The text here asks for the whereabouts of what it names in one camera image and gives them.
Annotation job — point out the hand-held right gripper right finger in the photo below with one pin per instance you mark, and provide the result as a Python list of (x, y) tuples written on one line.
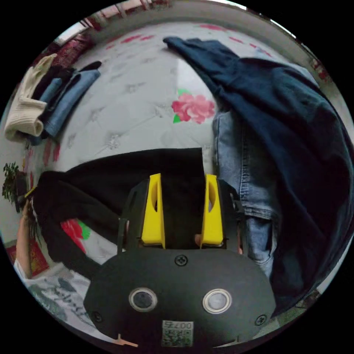
[(213, 226)]

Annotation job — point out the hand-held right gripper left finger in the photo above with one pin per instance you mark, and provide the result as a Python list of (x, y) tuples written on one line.
[(152, 221)]

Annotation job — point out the black pants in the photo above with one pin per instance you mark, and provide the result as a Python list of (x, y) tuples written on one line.
[(116, 182)]

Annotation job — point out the person's left forearm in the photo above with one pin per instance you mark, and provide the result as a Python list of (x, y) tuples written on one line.
[(24, 249)]

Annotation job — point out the person's left hand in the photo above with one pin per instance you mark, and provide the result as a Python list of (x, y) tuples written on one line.
[(26, 211)]

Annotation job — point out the person's right hand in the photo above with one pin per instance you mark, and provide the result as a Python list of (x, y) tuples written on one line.
[(198, 240)]

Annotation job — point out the potted green plant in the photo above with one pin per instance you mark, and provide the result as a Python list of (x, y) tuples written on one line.
[(11, 182)]

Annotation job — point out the pile of clothes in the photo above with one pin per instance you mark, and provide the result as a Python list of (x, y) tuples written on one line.
[(290, 132), (63, 94)]

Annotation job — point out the person's body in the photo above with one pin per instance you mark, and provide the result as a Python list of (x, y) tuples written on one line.
[(55, 296)]

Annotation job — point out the bed with white flowered quilt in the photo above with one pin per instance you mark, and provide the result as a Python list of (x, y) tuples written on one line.
[(132, 91)]

